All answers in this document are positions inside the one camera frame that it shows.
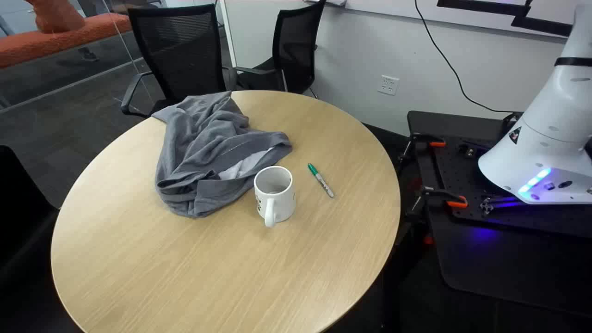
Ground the green capped grey marker pen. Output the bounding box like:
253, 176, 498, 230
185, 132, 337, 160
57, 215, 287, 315
305, 162, 337, 201

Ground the white ceramic mug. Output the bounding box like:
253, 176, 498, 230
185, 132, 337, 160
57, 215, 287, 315
252, 165, 298, 230

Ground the grey cloth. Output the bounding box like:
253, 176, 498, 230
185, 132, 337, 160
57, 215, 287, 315
152, 91, 294, 219

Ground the black mesh office chair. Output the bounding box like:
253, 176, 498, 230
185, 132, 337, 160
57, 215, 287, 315
118, 4, 229, 119
235, 0, 327, 97

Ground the orange sofa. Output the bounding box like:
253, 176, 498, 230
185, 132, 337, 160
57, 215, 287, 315
0, 12, 135, 71

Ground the orange cushion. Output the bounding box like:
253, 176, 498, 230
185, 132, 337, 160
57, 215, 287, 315
24, 0, 89, 36

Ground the white wall outlet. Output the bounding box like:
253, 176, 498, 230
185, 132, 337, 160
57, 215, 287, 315
377, 73, 401, 99

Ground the black clamp with orange handle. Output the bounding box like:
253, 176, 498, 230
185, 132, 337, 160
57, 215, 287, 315
398, 136, 448, 165
409, 186, 472, 219

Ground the black wall cable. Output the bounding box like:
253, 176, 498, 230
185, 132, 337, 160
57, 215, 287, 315
412, 0, 514, 117

